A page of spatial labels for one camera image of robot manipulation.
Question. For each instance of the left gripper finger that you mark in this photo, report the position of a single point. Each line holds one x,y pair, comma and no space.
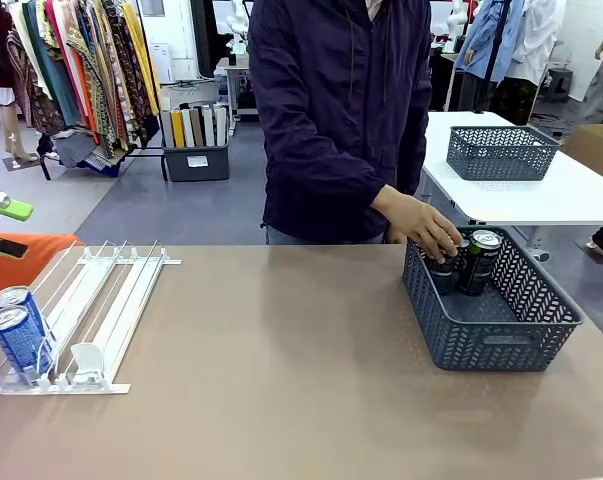
6,248
11,207

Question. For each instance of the blue drink can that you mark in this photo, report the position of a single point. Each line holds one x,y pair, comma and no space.
28,305
18,342

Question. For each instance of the black drink can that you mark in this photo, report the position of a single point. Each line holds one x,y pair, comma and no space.
443,281

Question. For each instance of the black can green lettering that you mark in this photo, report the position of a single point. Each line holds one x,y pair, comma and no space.
478,270

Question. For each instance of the grey plastic lattice basket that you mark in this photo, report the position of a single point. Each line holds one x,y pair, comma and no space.
481,345
501,160

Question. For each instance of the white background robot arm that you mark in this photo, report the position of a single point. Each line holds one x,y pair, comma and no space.
458,20
238,25

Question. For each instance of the person's right forearm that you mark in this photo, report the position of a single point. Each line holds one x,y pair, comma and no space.
341,180

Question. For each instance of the person's left forearm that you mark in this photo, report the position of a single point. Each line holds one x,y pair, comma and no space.
418,165

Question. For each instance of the white can dispenser rack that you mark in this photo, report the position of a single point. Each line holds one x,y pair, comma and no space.
121,300

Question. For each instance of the white dispenser pusher paddle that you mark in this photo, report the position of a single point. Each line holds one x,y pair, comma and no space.
87,360

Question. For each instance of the person's left hand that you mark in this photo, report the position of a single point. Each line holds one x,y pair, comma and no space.
396,234

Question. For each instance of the person's right hand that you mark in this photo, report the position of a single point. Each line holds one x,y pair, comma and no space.
418,225

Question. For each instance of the orange cloth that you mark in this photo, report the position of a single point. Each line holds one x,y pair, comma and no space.
11,270

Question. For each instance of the mannequin legs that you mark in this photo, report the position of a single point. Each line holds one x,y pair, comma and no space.
11,125

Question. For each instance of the grey cloth pile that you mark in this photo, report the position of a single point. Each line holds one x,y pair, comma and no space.
76,150

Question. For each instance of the orange garment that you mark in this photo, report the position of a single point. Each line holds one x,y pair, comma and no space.
83,100

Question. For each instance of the teal garment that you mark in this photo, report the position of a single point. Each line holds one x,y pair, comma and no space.
56,85

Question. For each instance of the cream garment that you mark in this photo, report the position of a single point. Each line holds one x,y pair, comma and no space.
28,45

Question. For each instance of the grey-white board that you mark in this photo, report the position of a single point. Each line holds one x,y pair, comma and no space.
167,127

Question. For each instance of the brown patterned garment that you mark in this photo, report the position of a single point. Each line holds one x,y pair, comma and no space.
126,75

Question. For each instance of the yellow board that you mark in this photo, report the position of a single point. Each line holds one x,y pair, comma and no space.
178,130

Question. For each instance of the grey storage bin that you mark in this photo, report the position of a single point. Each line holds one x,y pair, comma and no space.
196,170

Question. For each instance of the white board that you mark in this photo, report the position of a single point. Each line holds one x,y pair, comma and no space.
187,127
220,125

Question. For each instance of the yellow garment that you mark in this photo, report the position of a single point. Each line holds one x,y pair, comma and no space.
143,65

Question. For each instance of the brown board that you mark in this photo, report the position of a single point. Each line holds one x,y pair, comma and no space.
196,127

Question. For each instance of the white floor appliance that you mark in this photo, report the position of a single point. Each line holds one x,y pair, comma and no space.
162,62

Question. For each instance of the light grey board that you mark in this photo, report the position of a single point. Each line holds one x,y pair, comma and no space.
208,125

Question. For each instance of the person in dark jacket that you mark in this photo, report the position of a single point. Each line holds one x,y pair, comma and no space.
341,100

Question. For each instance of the dark trousers on mannequin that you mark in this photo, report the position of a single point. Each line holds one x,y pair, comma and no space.
473,92

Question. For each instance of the light blue shirt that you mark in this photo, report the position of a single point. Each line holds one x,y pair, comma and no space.
473,45

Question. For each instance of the black stand pole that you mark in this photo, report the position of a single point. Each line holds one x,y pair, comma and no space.
496,45

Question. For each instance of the dark patterned skirt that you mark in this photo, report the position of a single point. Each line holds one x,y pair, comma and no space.
516,100

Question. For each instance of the white side table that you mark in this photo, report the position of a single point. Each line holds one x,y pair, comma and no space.
531,200

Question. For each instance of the white shirt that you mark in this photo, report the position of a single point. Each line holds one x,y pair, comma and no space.
536,45

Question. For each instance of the black stool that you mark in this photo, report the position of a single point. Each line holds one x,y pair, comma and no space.
561,80

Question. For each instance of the cardboard box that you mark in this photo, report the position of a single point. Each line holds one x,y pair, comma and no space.
596,142

